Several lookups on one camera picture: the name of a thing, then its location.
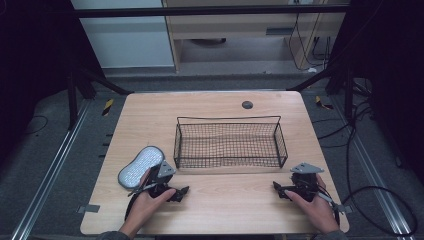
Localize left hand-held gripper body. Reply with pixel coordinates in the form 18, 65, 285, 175
145, 160, 177, 200

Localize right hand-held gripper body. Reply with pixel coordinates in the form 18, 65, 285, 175
289, 162, 325, 203

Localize grey oval textured pad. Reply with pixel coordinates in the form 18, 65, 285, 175
117, 145, 166, 190

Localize black wire basket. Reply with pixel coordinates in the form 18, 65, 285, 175
172, 115, 289, 170

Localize person's right hand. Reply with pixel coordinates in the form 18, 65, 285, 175
284, 174, 332, 222

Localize person's left hand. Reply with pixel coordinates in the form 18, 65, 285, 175
127, 168, 177, 222

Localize yellow black striped tape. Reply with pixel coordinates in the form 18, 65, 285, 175
314, 95, 335, 111
101, 97, 115, 118

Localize black metal stand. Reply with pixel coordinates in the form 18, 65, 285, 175
65, 63, 135, 132
287, 64, 356, 122

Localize white cabinet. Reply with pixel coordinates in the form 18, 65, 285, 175
69, 0, 176, 69

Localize dark curtain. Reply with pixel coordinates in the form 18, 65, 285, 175
328, 0, 424, 184
0, 0, 106, 164

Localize wooden desk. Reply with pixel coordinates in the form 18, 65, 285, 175
161, 0, 351, 74

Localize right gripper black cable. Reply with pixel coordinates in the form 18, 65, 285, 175
316, 184, 342, 228

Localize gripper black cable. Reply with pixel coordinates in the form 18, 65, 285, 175
124, 181, 159, 222
316, 184, 342, 228

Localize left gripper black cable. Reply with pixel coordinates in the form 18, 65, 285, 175
124, 181, 159, 222

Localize metal floor rail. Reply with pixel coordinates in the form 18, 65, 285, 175
9, 99, 92, 240
331, 95, 416, 240

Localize black looped floor cable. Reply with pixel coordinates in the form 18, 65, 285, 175
342, 109, 418, 238

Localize thin black floor cable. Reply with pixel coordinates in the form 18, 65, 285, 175
23, 114, 50, 136

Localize hanging black desk cables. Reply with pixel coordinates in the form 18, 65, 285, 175
287, 12, 334, 73

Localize black horizontal frame bar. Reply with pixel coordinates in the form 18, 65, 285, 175
70, 4, 352, 20

